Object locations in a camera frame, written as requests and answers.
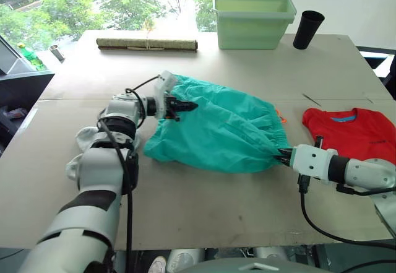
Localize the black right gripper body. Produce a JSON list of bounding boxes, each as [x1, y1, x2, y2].
[[285, 147, 295, 169]]

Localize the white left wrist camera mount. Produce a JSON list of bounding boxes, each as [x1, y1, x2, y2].
[[153, 70, 179, 119]]

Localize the green soda bottle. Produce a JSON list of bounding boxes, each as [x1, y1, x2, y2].
[[17, 42, 48, 71]]

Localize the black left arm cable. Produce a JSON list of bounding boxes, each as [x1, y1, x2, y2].
[[97, 74, 163, 253]]

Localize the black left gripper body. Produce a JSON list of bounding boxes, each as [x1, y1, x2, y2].
[[163, 95, 183, 123]]

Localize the black furniture beside table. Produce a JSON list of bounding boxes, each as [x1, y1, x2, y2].
[[355, 45, 396, 101]]

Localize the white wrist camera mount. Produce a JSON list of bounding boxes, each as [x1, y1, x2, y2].
[[153, 70, 179, 119], [290, 144, 338, 184]]

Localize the white rounded shape under table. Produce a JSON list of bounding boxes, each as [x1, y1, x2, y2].
[[255, 246, 290, 260], [166, 248, 205, 273]]

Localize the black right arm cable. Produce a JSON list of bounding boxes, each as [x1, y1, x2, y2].
[[296, 173, 396, 245]]

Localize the black side cabinet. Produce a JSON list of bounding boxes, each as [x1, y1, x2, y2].
[[0, 70, 56, 150]]

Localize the small metal cup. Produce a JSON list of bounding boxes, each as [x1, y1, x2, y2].
[[48, 45, 66, 64]]

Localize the light green plastic bin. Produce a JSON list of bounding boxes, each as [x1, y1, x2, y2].
[[212, 0, 297, 50]]

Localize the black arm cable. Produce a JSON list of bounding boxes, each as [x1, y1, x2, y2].
[[296, 173, 396, 245], [97, 74, 163, 253]]

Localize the orange drawstring cord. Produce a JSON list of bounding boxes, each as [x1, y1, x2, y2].
[[275, 107, 288, 124]]

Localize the black plastic cup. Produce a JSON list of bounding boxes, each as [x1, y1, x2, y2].
[[293, 10, 325, 50]]

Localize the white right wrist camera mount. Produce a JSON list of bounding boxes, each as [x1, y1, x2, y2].
[[290, 144, 338, 184]]

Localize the red t-shirt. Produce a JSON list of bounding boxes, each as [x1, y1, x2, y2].
[[302, 107, 396, 163]]

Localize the grey-green robot torso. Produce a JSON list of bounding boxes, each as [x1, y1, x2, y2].
[[176, 256, 335, 273]]

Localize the rolled green bamboo mat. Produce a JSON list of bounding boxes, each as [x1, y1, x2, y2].
[[95, 37, 199, 53]]

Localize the green shorts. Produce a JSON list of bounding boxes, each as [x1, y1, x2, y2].
[[142, 74, 291, 175]]

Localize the grey angled stand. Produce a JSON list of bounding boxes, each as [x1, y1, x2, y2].
[[0, 34, 26, 76]]

